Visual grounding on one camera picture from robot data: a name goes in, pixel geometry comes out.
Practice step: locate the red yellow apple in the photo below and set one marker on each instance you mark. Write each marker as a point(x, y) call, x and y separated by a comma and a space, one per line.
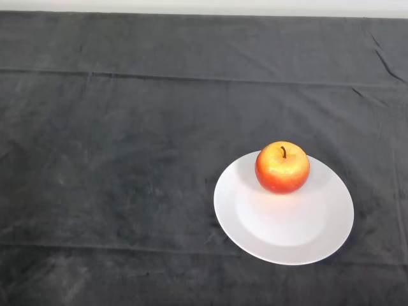
point(282, 172)

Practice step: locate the white round plate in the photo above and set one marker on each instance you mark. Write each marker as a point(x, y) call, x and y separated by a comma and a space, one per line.
point(287, 226)

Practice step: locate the black table cloth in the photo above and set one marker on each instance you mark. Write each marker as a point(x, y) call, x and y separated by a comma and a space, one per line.
point(127, 127)

